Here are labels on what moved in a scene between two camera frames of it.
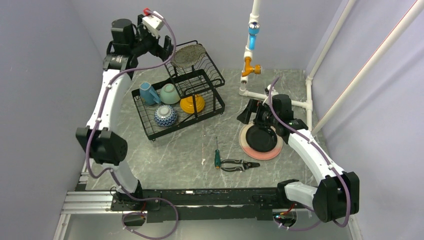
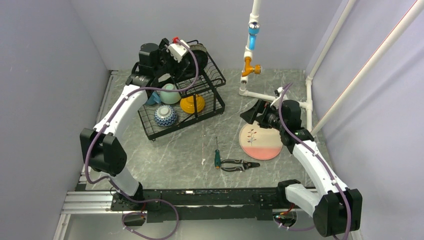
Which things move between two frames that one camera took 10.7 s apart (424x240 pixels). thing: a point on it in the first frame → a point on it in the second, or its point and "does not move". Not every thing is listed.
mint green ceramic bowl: x=169 y=94 does not move
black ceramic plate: x=261 y=140 → x=189 y=65
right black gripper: x=252 y=106 does not move
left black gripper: x=164 y=52 → x=175 y=71
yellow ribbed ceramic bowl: x=187 y=105 does not move
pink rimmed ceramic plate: x=258 y=155 does not move
